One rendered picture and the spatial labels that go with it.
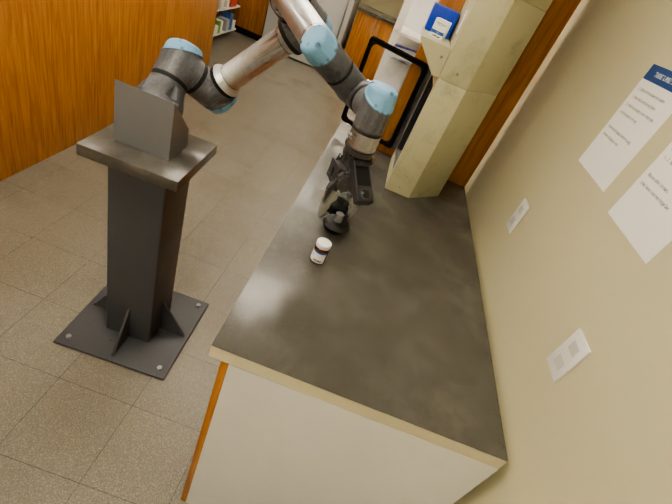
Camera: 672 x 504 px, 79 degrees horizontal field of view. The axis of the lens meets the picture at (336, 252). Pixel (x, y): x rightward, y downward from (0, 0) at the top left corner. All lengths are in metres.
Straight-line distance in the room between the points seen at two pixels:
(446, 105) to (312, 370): 1.09
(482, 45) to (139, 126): 1.15
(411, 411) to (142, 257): 1.15
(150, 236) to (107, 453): 0.80
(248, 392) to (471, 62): 1.27
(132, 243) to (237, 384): 0.86
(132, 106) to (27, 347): 1.13
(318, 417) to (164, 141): 0.95
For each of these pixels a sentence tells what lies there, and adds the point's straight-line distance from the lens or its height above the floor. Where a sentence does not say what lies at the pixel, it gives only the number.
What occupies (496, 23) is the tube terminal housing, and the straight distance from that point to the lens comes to 1.60.
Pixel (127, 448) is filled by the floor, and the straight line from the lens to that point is 1.85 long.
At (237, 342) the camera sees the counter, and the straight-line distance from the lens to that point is 0.94.
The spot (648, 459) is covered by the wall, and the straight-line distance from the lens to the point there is 0.86.
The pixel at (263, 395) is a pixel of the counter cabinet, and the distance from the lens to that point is 1.00.
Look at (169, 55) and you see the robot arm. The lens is 1.49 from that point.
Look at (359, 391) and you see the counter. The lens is 0.96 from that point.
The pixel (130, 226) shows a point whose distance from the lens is 1.64.
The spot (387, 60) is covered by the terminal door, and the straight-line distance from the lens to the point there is 1.99.
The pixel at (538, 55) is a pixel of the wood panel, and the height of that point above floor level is 1.57.
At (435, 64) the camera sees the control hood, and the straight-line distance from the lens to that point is 1.61.
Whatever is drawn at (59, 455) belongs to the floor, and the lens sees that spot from 1.86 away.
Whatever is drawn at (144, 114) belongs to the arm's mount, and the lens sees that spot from 1.44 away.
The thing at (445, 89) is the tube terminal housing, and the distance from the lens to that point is 1.62.
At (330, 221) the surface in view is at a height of 0.98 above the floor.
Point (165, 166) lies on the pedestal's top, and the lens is 1.43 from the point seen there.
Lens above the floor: 1.68
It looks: 36 degrees down
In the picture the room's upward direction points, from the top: 24 degrees clockwise
